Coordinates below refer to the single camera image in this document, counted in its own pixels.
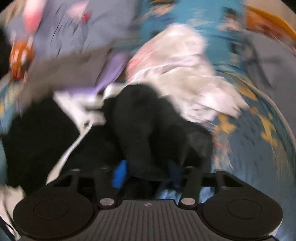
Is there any black white knit cardigan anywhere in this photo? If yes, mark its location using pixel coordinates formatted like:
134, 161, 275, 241
1, 84, 213, 194

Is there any blue floral quilted bedspread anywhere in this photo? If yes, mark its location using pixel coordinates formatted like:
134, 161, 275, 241
1, 86, 295, 240

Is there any white floral crumpled garment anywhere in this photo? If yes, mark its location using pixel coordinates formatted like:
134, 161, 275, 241
126, 24, 249, 123

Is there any folded grey garment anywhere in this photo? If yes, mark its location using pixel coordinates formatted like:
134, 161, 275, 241
18, 47, 119, 105

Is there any folded purple garment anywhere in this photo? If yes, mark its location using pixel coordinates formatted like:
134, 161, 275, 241
67, 51, 130, 95

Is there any grey blue blanket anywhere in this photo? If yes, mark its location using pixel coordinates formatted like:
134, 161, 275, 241
240, 29, 296, 117

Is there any blue police cartoon cushion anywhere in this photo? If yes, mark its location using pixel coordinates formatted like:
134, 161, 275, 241
140, 0, 244, 68

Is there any red panda plush toy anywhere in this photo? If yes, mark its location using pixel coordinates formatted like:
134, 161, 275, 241
9, 38, 35, 81

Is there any orange wooden headboard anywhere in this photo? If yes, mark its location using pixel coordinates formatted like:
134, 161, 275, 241
245, 6, 295, 40

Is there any lavender script pillow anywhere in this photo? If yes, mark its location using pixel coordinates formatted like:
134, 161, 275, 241
33, 1, 140, 57

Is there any pink white plush toy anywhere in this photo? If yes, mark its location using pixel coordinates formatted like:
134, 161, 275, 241
23, 0, 47, 35

